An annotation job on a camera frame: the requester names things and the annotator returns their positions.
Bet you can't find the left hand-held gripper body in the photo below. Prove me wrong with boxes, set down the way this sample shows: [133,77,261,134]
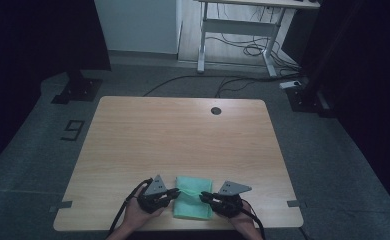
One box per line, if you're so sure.
[136,174,169,215]

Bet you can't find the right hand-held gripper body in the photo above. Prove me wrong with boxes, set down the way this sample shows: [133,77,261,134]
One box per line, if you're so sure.
[214,180,253,220]

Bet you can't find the green cloth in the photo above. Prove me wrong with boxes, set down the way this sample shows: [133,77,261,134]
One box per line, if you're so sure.
[172,176,214,221]

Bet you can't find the person's right hand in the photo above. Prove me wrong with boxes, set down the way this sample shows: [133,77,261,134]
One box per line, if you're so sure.
[227,202,256,232]

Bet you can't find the person's left hand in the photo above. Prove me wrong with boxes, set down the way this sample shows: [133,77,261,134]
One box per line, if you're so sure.
[122,198,166,231]

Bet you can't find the wooden table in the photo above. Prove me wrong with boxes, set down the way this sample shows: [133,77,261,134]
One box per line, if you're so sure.
[52,95,305,233]

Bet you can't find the grey tape strip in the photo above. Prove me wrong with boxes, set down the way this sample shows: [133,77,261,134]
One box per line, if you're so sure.
[286,199,308,209]
[48,200,74,213]

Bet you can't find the black stand base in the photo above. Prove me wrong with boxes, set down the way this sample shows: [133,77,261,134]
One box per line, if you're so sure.
[50,69,104,105]
[285,81,337,118]

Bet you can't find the white power strip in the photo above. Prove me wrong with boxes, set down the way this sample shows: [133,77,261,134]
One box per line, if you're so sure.
[279,80,303,90]

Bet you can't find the black curtain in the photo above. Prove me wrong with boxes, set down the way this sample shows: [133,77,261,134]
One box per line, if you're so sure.
[297,0,390,219]
[0,0,112,176]

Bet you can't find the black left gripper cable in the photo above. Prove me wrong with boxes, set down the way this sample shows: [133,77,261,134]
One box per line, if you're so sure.
[107,177,154,238]

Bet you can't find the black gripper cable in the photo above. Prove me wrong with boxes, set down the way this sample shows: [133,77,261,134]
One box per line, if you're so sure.
[239,199,267,240]
[107,177,154,238]

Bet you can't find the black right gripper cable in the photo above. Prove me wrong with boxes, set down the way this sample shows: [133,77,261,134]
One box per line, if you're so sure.
[239,199,267,240]

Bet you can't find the long black floor cable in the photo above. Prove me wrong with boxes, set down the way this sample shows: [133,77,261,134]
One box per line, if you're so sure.
[142,73,306,98]

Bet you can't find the tangled black floor cables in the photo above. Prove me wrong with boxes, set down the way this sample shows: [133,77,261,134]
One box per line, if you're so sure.
[205,33,301,74]

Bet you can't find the white desk frame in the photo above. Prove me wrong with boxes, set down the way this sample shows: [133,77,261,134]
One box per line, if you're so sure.
[194,0,321,78]

